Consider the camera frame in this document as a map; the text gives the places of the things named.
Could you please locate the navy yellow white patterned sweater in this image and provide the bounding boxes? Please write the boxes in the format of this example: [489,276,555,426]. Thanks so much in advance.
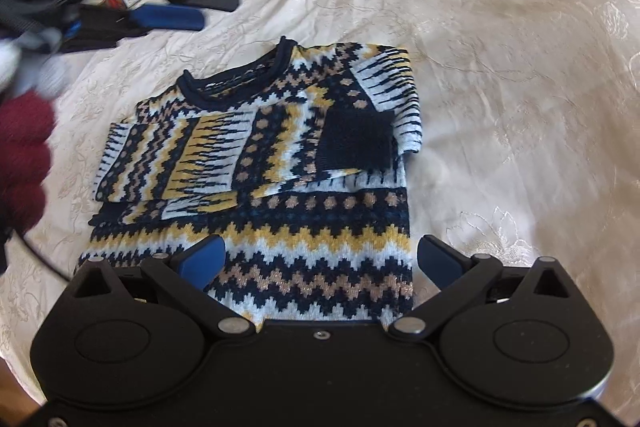
[81,38,422,324]

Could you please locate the left hand in red glove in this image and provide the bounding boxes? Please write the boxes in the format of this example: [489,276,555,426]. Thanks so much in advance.
[1,39,68,233]

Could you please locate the cream floral embroidered bedspread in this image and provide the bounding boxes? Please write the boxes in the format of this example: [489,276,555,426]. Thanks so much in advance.
[30,0,639,423]

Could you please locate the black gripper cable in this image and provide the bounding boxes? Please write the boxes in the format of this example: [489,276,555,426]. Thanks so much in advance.
[8,225,74,283]

